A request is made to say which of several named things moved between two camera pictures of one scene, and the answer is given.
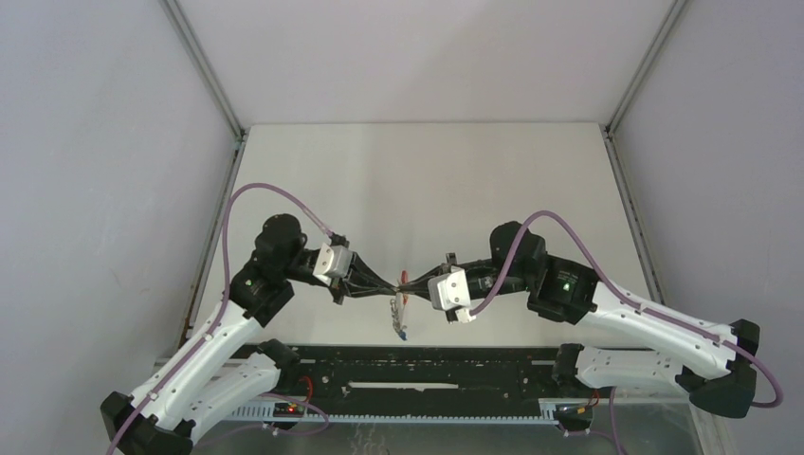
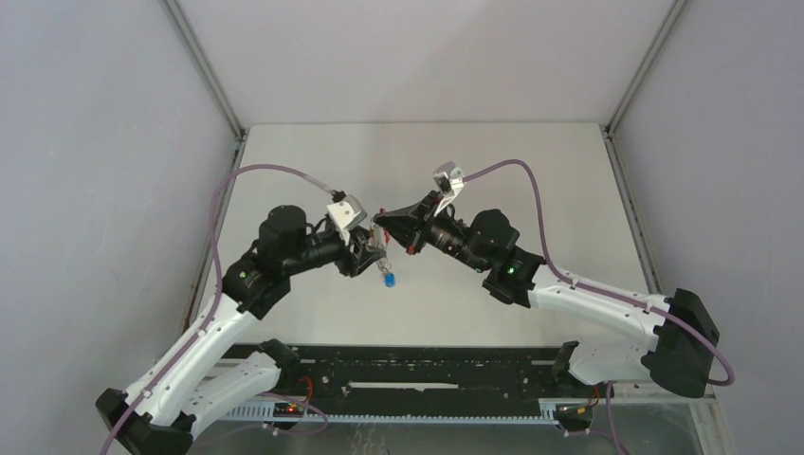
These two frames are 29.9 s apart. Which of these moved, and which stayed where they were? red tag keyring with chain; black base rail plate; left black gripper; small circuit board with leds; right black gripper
Moved: left black gripper; right black gripper; red tag keyring with chain
Stayed: black base rail plate; small circuit board with leds
